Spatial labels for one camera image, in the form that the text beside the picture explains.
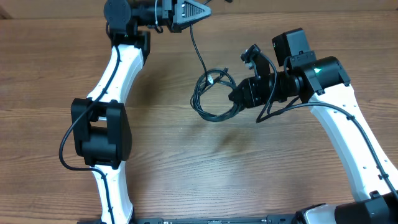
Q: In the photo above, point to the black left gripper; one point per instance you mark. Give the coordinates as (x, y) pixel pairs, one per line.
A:
(176, 14)

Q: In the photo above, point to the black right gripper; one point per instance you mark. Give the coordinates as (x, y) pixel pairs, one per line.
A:
(249, 92)

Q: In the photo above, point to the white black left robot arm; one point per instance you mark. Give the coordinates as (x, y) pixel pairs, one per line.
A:
(100, 127)

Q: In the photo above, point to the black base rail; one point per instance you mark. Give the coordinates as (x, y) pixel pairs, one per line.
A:
(217, 220)

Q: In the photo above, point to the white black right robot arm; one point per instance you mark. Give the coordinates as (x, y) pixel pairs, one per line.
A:
(323, 86)

